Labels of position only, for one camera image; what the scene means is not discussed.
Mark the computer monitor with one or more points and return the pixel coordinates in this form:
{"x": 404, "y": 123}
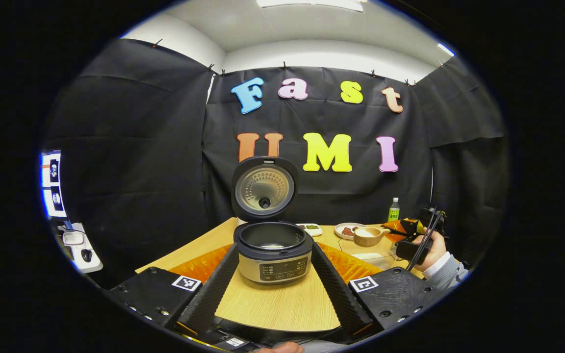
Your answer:
{"x": 53, "y": 196}

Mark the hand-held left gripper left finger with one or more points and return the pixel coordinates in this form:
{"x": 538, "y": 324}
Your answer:
{"x": 214, "y": 294}

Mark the black backdrop cloth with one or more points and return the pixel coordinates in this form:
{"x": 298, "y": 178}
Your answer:
{"x": 130, "y": 171}

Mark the white round plate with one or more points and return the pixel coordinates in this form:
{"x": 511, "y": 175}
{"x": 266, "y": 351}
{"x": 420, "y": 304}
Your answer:
{"x": 345, "y": 237}

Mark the green tea bottle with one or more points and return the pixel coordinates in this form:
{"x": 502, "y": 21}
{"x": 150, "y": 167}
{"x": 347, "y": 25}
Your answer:
{"x": 394, "y": 212}

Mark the white desk device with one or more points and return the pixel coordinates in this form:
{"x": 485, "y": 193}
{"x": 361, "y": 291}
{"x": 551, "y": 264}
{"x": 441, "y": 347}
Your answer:
{"x": 73, "y": 238}

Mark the wooden spoon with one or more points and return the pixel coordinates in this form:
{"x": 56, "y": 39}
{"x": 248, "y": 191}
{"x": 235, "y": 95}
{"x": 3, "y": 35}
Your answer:
{"x": 366, "y": 241}

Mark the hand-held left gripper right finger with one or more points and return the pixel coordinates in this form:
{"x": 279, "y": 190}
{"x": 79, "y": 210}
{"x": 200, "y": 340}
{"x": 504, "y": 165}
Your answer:
{"x": 341, "y": 294}

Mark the small ceiling light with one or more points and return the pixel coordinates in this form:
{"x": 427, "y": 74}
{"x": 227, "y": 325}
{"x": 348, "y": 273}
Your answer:
{"x": 446, "y": 49}

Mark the silver black rice cooker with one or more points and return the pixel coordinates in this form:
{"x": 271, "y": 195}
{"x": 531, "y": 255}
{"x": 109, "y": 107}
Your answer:
{"x": 272, "y": 267}

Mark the white divided bean dish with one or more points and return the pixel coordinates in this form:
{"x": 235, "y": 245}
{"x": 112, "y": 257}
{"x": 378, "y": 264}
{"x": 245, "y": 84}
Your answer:
{"x": 312, "y": 229}

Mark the black computer mouse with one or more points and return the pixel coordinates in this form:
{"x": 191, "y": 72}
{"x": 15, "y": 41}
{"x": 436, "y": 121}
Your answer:
{"x": 86, "y": 255}

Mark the white side desk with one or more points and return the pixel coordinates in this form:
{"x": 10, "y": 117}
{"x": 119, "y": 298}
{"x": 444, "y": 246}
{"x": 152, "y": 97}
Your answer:
{"x": 89, "y": 267}

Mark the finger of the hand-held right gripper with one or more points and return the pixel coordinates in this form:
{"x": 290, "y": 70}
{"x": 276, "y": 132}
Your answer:
{"x": 400, "y": 230}

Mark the large ceiling light panel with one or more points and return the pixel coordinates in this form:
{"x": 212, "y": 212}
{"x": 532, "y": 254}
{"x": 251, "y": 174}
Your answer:
{"x": 312, "y": 4}

